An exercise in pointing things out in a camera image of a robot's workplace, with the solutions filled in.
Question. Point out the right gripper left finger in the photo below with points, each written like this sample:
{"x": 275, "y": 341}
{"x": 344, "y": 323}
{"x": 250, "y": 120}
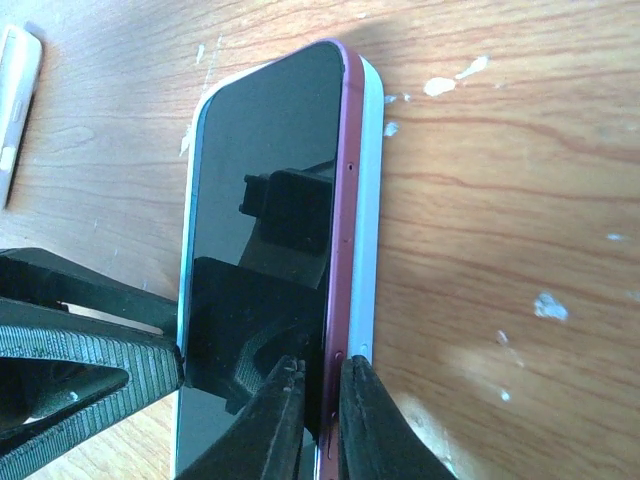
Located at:
{"x": 79, "y": 353}

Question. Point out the pink translucent phone case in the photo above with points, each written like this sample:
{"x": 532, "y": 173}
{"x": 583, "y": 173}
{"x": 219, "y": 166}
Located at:
{"x": 21, "y": 58}

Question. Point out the light blue phone case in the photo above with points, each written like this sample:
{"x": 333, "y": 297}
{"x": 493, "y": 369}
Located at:
{"x": 362, "y": 317}

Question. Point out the red-edged black phone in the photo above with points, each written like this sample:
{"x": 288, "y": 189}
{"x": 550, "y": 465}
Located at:
{"x": 267, "y": 256}

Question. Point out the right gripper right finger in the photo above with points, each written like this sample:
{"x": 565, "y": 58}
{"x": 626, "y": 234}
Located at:
{"x": 375, "y": 440}

